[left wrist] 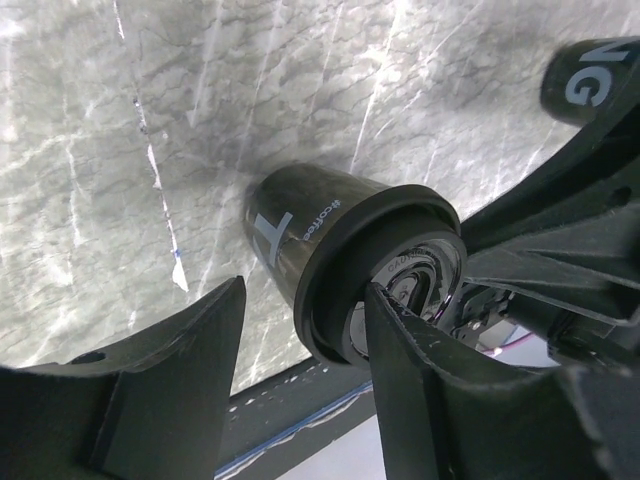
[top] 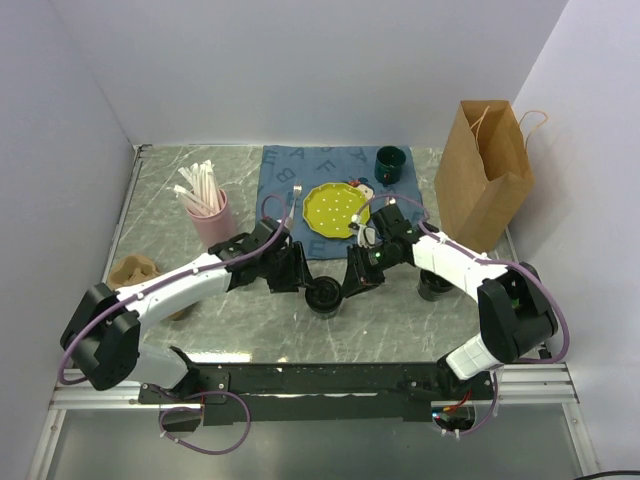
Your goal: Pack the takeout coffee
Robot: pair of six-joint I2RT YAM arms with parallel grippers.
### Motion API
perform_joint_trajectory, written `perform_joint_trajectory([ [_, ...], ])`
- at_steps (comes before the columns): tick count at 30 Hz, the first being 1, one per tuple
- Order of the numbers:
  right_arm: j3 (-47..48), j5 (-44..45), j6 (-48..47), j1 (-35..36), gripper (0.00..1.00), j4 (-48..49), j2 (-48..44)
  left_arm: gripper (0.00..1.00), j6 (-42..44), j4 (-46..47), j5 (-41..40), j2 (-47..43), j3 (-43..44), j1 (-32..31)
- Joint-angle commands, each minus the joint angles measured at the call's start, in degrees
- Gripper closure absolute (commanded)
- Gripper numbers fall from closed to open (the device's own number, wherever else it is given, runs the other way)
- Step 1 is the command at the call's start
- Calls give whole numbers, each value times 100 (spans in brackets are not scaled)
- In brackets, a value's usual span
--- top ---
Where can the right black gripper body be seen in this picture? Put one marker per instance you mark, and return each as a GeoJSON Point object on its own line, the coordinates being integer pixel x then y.
{"type": "Point", "coordinates": [380, 261]}

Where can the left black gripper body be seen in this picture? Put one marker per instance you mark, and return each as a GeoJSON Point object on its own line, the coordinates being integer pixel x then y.
{"type": "Point", "coordinates": [278, 270]}

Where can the black coffee cup lid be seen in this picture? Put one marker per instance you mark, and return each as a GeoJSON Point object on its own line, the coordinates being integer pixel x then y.
{"type": "Point", "coordinates": [325, 295]}

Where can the dark transparent coffee cup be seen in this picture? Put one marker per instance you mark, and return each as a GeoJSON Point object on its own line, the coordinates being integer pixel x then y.
{"type": "Point", "coordinates": [325, 314]}

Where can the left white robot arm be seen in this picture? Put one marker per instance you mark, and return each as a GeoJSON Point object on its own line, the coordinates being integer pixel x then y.
{"type": "Point", "coordinates": [103, 337]}

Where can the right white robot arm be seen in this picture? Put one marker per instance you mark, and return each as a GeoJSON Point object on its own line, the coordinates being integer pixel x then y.
{"type": "Point", "coordinates": [514, 308]}

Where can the small cartoon figurine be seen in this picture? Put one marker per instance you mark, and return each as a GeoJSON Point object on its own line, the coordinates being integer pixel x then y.
{"type": "Point", "coordinates": [365, 188]}

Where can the black cup stack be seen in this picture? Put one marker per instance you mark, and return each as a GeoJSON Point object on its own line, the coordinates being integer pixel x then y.
{"type": "Point", "coordinates": [432, 286]}

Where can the yellow dotted plate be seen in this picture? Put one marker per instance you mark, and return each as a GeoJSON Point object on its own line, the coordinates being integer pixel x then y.
{"type": "Point", "coordinates": [328, 208]}

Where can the pink straw holder cup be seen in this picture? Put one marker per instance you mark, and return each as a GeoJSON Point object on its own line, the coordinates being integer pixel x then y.
{"type": "Point", "coordinates": [217, 228]}

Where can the silver fork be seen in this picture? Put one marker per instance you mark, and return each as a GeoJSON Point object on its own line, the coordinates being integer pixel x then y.
{"type": "Point", "coordinates": [296, 193]}

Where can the dark green mug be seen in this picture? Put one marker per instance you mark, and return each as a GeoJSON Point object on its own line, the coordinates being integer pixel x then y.
{"type": "Point", "coordinates": [390, 161]}

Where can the blue alphabet placemat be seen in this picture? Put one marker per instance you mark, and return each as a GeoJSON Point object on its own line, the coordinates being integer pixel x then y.
{"type": "Point", "coordinates": [282, 166]}

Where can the white wrapped straws bundle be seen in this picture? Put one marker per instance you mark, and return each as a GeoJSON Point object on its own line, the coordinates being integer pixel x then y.
{"type": "Point", "coordinates": [204, 197]}

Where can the brown paper bag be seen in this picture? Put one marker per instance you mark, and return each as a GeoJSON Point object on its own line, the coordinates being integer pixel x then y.
{"type": "Point", "coordinates": [484, 175]}

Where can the brown cardboard cup carrier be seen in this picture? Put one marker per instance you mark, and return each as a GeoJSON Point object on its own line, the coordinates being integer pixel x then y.
{"type": "Point", "coordinates": [132, 270]}

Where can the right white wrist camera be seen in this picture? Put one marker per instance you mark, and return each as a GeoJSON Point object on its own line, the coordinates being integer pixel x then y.
{"type": "Point", "coordinates": [365, 236]}

